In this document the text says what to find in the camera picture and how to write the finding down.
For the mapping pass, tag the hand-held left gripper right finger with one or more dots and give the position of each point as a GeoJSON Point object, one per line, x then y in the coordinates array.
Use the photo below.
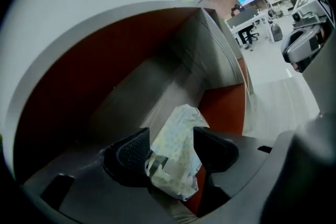
{"type": "Point", "coordinates": [218, 152]}

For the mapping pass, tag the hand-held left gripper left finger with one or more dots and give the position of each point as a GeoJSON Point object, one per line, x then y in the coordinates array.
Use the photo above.
{"type": "Point", "coordinates": [126, 160]}

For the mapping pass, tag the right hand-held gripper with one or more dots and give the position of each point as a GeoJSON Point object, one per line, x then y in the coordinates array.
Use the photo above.
{"type": "Point", "coordinates": [307, 42]}

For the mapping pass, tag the white plastic bag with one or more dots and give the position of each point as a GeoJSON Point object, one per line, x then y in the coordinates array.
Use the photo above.
{"type": "Point", "coordinates": [176, 144]}

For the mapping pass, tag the grey shelf unit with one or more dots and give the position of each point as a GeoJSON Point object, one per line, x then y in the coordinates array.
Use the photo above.
{"type": "Point", "coordinates": [105, 60]}

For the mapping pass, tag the white office desk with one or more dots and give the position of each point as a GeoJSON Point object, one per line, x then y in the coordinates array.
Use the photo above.
{"type": "Point", "coordinates": [244, 21]}

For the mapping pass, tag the white rounded machine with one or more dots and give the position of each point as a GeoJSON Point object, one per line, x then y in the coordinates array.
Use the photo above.
{"type": "Point", "coordinates": [275, 30]}

